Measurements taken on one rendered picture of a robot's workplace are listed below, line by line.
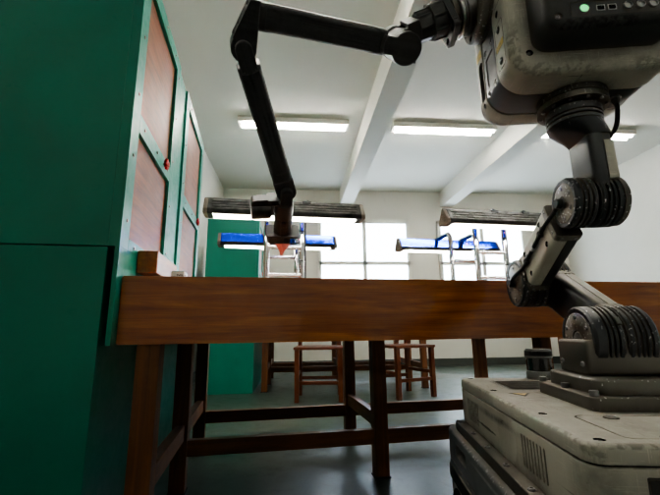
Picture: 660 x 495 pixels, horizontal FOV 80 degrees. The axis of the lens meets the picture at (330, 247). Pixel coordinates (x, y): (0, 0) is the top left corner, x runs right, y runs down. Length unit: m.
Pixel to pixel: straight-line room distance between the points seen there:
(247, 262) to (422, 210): 3.87
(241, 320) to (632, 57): 1.08
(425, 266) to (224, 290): 5.95
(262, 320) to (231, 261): 3.11
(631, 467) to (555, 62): 0.71
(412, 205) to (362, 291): 5.97
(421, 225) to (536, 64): 6.21
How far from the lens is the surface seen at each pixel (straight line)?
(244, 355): 4.16
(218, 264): 4.25
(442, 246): 2.29
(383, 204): 7.00
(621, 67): 1.03
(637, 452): 0.64
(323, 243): 2.08
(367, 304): 1.20
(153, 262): 1.32
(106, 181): 1.25
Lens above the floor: 0.62
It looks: 12 degrees up
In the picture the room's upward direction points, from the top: 1 degrees counter-clockwise
